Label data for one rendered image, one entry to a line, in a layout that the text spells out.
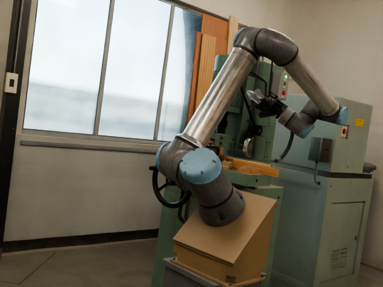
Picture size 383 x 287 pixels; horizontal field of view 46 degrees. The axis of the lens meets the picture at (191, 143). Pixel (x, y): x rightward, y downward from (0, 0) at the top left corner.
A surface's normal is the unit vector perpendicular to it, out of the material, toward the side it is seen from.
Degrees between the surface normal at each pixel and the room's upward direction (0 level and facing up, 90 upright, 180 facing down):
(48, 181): 90
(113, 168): 90
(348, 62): 90
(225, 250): 45
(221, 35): 88
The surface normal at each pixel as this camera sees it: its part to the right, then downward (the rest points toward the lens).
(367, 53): -0.72, -0.07
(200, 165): -0.34, -0.71
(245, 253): 0.71, 0.14
